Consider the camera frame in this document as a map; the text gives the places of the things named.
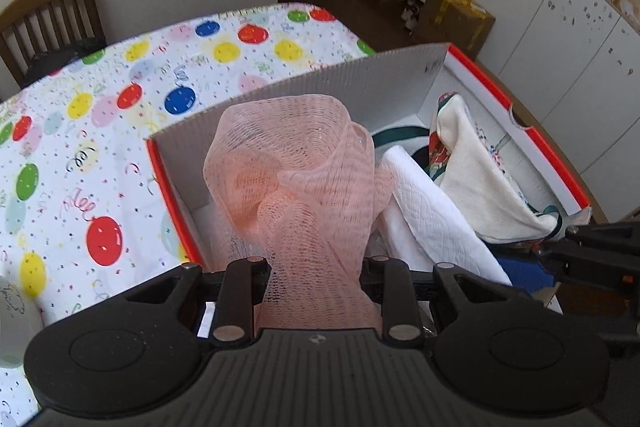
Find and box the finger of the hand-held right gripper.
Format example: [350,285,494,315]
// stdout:
[537,221,640,293]

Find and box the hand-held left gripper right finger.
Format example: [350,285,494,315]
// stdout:
[364,256,533,342]

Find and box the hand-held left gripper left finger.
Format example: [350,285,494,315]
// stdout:
[117,257,271,343]

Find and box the white paper towel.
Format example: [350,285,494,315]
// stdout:
[375,145,513,288]

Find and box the pink mesh cloth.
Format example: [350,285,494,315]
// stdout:
[202,93,396,330]

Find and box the floral printed cloth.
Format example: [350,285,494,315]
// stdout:
[427,92,563,244]

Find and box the red cardboard shoe box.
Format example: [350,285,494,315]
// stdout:
[146,43,593,313]

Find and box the dark blue cloth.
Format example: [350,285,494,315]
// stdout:
[495,254,558,295]

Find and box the balloon print tablecloth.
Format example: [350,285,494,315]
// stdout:
[0,2,377,423]

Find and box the white kitchen counter cabinet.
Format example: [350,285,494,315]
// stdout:
[472,0,640,188]

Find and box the brown cardboard box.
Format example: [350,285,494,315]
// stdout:
[417,0,496,60]

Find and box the wooden chair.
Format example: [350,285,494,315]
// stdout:
[0,0,107,88]

